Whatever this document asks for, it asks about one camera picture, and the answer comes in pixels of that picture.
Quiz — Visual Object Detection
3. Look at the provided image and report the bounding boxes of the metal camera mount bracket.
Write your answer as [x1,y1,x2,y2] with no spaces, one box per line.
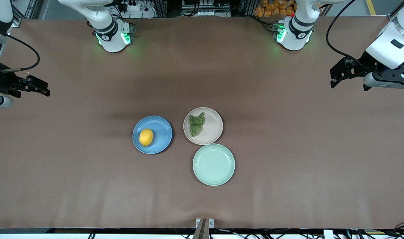
[193,218,215,239]

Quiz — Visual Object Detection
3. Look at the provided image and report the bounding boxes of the beige plate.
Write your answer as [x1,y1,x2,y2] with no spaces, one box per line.
[183,107,224,145]

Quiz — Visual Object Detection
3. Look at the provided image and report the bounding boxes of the yellow lemon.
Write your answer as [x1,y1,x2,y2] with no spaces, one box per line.
[139,128,154,147]

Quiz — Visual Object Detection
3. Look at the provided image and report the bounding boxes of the orange snack packets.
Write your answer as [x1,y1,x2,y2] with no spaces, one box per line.
[254,0,296,17]

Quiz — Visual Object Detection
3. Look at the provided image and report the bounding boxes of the white power strip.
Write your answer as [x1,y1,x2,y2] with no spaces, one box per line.
[117,0,147,12]

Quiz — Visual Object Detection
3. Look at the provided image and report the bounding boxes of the pale green plate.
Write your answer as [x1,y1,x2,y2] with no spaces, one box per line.
[192,143,236,186]

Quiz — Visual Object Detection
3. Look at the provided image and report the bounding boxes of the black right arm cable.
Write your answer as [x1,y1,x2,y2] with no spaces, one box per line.
[1,33,41,72]

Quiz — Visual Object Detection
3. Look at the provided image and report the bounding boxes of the blue plate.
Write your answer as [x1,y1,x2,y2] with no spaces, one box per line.
[132,116,173,155]

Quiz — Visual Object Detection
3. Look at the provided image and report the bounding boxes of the green lettuce leaf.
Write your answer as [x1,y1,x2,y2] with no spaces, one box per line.
[189,112,205,137]

